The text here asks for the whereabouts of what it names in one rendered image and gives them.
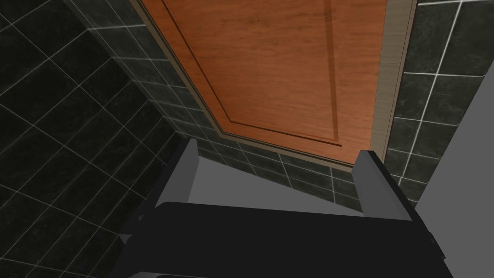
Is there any brown wooden door leaf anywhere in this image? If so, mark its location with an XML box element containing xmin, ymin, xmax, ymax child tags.
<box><xmin>141</xmin><ymin>0</ymin><xmax>388</xmax><ymax>165</ymax></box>

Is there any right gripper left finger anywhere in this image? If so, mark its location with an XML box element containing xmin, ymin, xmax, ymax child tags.
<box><xmin>143</xmin><ymin>138</ymin><xmax>200</xmax><ymax>215</ymax></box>

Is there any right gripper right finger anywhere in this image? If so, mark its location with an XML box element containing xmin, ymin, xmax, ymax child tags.
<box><xmin>351</xmin><ymin>150</ymin><xmax>417</xmax><ymax>222</ymax></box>

